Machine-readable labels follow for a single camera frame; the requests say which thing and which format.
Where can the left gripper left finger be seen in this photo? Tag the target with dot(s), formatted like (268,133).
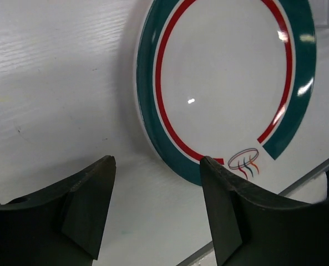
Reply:
(61,224)

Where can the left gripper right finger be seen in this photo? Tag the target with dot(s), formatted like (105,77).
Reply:
(253,226)

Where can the white plate teal red rim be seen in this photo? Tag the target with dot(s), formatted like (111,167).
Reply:
(227,79)

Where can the white wire dish rack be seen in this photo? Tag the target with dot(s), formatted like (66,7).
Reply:
(321,13)

